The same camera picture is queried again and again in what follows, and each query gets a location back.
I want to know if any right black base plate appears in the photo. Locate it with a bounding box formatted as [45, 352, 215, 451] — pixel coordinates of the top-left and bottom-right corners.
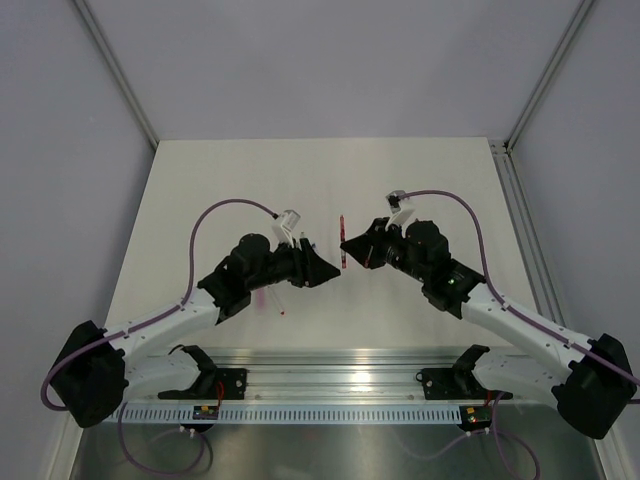
[414, 344, 514, 400]

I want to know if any clear red-tipped pen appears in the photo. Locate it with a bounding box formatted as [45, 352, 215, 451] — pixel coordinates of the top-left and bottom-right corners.
[269, 288, 286, 316]

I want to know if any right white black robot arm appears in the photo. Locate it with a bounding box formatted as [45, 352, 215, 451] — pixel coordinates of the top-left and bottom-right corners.
[340, 218, 637, 440]

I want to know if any left aluminium frame post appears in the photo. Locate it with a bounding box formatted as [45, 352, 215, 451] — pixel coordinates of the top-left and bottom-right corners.
[70, 0, 160, 151]

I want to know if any red gel pen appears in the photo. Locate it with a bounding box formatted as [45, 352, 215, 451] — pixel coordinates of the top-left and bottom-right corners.
[339, 214, 347, 270]

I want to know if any aluminium front rail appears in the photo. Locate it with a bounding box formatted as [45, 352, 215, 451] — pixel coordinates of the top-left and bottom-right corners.
[124, 347, 561, 405]

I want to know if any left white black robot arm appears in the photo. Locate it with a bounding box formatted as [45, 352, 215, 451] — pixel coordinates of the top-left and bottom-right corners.
[49, 234, 340, 428]

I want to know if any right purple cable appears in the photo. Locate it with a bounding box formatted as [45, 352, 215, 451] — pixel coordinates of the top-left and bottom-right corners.
[394, 188, 640, 480]

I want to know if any white slotted cable duct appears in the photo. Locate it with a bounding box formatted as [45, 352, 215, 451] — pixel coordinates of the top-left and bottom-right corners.
[109, 403, 492, 425]

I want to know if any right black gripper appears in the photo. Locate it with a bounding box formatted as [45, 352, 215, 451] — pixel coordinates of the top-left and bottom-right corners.
[342, 217, 430, 284]

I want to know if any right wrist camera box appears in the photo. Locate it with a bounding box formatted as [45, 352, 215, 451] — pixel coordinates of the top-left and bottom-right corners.
[385, 190, 415, 230]

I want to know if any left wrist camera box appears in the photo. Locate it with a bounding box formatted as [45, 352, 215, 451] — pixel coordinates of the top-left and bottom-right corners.
[272, 209, 301, 248]

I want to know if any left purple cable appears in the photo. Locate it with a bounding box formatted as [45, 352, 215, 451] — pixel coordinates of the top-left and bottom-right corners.
[39, 198, 281, 475]

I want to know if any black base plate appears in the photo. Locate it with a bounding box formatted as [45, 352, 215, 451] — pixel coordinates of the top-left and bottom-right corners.
[414, 344, 514, 400]
[158, 345, 248, 400]

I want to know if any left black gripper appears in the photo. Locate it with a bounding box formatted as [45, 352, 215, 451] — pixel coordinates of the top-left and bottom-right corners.
[247, 237, 340, 292]

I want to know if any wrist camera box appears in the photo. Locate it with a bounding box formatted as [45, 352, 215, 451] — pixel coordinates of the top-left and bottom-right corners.
[272, 209, 301, 248]
[385, 190, 415, 230]

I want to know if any right aluminium side rail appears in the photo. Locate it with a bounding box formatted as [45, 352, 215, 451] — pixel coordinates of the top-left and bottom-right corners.
[488, 139, 568, 327]

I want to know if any purple cable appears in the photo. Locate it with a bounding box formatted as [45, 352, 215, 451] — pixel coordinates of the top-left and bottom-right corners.
[39, 198, 281, 475]
[394, 188, 640, 480]

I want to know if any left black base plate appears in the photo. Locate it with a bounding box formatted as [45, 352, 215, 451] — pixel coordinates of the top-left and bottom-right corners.
[158, 345, 248, 400]

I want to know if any pink highlighter marker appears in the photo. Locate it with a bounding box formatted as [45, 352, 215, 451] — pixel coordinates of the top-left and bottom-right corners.
[255, 289, 266, 312]

